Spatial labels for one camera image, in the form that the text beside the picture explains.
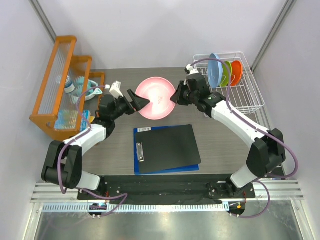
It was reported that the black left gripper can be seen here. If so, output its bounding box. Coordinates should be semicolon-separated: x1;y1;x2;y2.
110;90;149;121

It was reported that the pink plate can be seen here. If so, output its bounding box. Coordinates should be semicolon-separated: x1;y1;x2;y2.
135;76;176;121

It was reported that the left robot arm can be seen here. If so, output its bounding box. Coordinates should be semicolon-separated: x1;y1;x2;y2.
41;89;150;200

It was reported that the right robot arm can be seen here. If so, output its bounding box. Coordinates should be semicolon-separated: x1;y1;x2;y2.
170;73;286;198

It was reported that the orange wooden shelf rack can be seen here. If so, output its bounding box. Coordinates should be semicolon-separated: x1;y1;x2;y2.
29;35;105;141

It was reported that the white and teal bowl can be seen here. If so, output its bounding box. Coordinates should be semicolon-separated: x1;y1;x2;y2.
85;79;103;101

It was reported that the blue plate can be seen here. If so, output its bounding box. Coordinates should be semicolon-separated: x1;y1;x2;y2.
207;53;223;89

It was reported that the black clipboard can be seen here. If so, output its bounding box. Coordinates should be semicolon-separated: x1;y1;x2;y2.
135;124;202;175

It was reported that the green plate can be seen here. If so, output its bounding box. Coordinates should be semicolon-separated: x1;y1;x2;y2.
220;61;232;87

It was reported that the teal scrub brush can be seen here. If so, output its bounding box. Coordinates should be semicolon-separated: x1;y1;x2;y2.
70;76;85;104

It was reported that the orange plate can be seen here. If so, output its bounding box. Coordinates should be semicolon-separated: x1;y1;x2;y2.
230;60;243;87

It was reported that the small white blue jar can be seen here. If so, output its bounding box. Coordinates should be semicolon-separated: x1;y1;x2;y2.
64;75;75;94

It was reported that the blue folder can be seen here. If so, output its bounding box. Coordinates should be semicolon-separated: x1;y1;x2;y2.
133;126;200;176

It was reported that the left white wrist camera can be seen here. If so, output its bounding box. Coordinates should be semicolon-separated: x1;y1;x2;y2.
104;81;124;99

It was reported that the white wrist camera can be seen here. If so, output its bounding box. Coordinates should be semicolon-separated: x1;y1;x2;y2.
184;64;200;79
104;81;124;99

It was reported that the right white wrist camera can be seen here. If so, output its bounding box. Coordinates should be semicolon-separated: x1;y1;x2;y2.
184;64;200;79

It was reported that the white wire dish rack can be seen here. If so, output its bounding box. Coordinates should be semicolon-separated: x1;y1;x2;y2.
193;52;265;115

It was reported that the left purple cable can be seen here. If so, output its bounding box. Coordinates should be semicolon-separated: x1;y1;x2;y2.
57;84;129;217

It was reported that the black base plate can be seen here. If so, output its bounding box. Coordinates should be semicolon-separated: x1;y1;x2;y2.
76;174;256;206

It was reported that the aluminium frame rail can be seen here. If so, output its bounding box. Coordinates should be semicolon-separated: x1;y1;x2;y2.
31;179;304;213

